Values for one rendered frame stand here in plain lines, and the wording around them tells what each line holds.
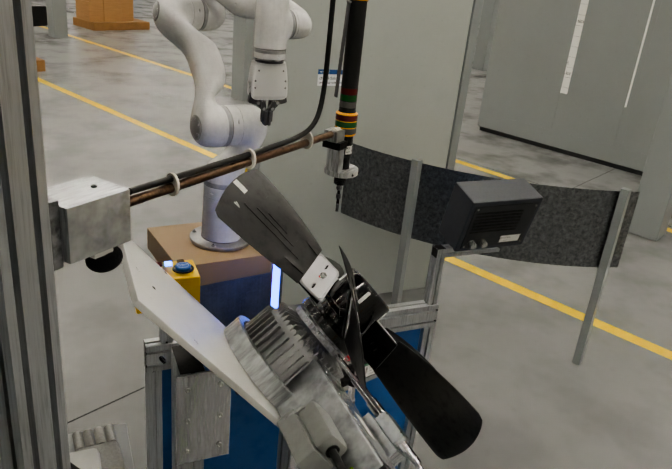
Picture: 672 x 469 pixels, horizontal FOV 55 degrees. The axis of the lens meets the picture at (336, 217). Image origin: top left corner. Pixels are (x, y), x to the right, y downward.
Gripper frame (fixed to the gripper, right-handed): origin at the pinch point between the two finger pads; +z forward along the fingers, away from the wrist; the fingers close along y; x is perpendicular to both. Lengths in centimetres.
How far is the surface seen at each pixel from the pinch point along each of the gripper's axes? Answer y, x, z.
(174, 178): 38, 78, -12
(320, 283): 6, 59, 19
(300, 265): 10, 57, 15
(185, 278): 25.3, 19.4, 36.1
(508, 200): -70, 22, 20
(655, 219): -369, -154, 126
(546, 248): -161, -50, 80
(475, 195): -60, 18, 19
